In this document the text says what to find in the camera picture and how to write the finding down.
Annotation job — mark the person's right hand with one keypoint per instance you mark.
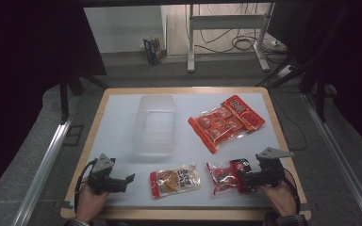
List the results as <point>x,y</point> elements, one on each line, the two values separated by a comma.
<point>281,197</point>

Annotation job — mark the blue carton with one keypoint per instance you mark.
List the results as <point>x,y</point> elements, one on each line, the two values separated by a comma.
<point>153,50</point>

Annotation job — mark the black floor plate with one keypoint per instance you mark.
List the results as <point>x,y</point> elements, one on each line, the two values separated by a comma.
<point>73,135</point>

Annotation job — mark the person's left hand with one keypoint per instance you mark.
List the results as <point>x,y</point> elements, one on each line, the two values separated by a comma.
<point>88,204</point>

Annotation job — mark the dark curtain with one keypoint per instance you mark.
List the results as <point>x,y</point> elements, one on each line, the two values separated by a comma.
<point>22,62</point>
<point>352,62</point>

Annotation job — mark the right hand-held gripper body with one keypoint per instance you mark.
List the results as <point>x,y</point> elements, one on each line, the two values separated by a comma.
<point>271,171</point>

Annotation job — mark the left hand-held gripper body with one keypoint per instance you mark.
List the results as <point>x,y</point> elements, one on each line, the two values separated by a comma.
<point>102,166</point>

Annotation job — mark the black stand leg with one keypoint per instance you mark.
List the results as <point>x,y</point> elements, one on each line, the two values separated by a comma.
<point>64,97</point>

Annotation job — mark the white power strip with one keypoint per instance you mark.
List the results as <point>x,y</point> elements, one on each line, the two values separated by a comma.
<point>285,71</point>

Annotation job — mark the black tripod legs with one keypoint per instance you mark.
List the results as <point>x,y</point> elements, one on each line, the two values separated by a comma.
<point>283,70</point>

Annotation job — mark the small red snack packet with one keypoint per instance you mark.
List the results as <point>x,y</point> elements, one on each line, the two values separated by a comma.
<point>223,179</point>

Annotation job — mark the white desk frame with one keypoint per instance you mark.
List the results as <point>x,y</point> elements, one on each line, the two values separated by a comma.
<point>226,22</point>

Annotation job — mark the aluminium rail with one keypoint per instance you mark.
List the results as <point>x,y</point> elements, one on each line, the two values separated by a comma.
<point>41,175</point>
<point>339,157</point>

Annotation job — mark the beige snack packet red edge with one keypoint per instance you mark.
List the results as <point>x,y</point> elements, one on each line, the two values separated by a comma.
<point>176,181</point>

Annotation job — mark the large orange snack packet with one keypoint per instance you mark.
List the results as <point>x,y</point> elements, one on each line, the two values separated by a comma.
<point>223,122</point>

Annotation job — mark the clear plastic container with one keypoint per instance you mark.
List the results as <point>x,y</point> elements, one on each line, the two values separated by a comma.
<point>154,125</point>

